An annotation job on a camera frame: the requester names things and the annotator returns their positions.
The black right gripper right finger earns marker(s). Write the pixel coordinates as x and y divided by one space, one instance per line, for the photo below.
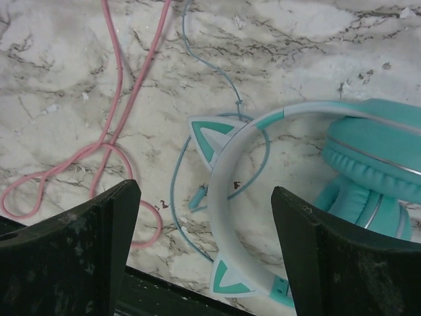
338 268

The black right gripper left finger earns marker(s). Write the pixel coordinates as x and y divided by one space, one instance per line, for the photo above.
72 263

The teal cat-ear headphones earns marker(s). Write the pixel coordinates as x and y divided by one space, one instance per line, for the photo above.
273 53

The black front mounting rail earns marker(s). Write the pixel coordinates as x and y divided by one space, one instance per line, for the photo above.
144 294

